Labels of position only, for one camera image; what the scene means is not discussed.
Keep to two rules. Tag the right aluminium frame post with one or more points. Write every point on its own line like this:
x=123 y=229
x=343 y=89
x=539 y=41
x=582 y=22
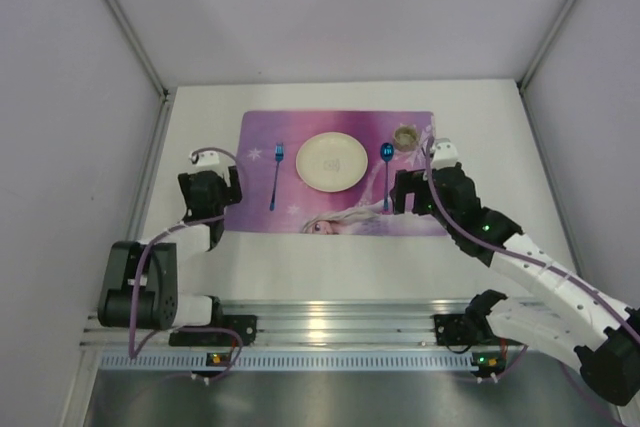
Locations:
x=542 y=51

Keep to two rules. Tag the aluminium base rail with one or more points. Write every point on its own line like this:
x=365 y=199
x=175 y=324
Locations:
x=334 y=324

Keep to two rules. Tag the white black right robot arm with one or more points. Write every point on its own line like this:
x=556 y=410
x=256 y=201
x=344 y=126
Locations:
x=588 y=331

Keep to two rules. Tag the blue metallic fork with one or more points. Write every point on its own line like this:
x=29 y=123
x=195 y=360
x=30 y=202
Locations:
x=279 y=157

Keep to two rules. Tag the cream round plate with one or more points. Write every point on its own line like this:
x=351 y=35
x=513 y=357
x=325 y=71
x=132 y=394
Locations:
x=331 y=162

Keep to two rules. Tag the small beige cup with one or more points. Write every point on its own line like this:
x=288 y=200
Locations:
x=405 y=138

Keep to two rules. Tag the blue metallic spoon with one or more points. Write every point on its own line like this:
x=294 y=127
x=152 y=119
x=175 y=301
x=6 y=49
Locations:
x=386 y=154

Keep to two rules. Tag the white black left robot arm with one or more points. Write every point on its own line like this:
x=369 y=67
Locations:
x=141 y=277

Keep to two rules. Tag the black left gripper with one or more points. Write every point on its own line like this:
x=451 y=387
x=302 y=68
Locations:
x=212 y=186

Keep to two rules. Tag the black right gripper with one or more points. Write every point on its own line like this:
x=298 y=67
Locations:
x=409 y=187

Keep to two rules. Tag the purple princess placemat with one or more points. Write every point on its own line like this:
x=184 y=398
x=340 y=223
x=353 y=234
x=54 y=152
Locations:
x=301 y=209

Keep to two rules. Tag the white slotted cable duct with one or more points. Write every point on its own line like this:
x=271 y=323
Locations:
x=300 y=361

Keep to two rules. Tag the left aluminium frame post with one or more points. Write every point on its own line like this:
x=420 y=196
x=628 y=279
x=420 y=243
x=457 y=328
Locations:
x=135 y=45

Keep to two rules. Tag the aluminium frame post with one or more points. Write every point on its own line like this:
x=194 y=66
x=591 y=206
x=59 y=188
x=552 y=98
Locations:
x=135 y=45
x=542 y=51

